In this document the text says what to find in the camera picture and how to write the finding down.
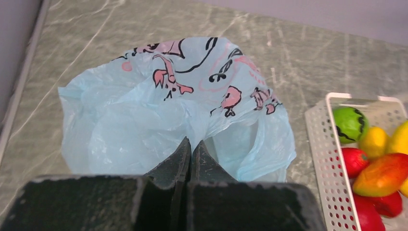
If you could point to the yellow fake banana bunch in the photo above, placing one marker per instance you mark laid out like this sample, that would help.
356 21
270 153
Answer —
400 140

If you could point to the green fake melon ball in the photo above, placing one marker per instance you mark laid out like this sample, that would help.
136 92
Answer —
351 124

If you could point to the orange red fake peach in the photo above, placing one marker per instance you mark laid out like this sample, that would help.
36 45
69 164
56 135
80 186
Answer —
382 177

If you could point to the red fake bell pepper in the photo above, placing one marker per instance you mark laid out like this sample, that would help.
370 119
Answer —
389 206

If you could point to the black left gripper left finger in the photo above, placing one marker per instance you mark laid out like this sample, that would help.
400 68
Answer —
149 202

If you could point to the red fake tomato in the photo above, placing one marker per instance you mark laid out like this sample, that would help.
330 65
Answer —
369 218

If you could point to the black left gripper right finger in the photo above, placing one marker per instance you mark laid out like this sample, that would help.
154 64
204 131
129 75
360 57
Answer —
217 202

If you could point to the red fake fruit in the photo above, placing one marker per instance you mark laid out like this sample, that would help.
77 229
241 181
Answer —
355 161

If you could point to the yellow fake mango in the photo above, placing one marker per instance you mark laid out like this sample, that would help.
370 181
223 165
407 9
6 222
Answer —
374 143

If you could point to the white perforated plastic basket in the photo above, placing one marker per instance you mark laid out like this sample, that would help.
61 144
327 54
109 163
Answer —
334 185

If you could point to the blue printed plastic bag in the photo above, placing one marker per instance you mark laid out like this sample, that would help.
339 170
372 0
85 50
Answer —
130 114

